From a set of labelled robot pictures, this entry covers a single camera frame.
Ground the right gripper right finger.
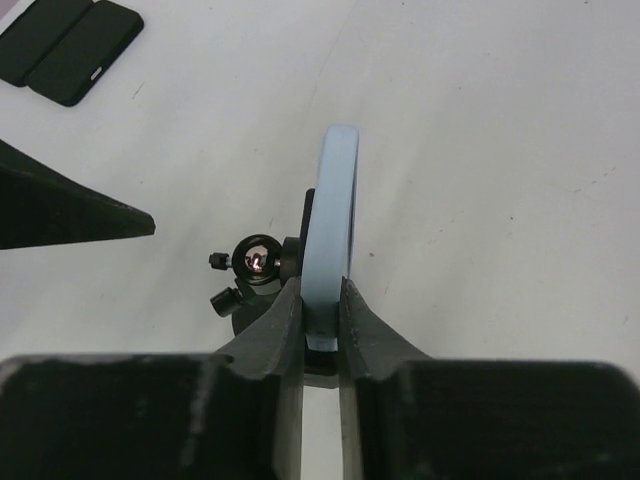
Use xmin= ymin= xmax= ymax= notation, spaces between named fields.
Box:
xmin=337 ymin=281 xmax=639 ymax=479

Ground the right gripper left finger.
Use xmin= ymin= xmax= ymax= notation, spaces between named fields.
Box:
xmin=1 ymin=278 xmax=304 ymax=479

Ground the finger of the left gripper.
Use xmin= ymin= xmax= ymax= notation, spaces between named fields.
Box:
xmin=1 ymin=142 xmax=156 ymax=250

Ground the black phone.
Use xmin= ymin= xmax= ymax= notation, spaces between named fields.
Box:
xmin=1 ymin=0 xmax=94 ymax=87
xmin=26 ymin=1 xmax=144 ymax=107

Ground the black round base phone stand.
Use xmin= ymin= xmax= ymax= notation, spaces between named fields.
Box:
xmin=203 ymin=188 xmax=338 ymax=390

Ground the phone with light blue case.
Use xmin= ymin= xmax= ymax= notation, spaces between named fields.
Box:
xmin=300 ymin=125 xmax=359 ymax=352

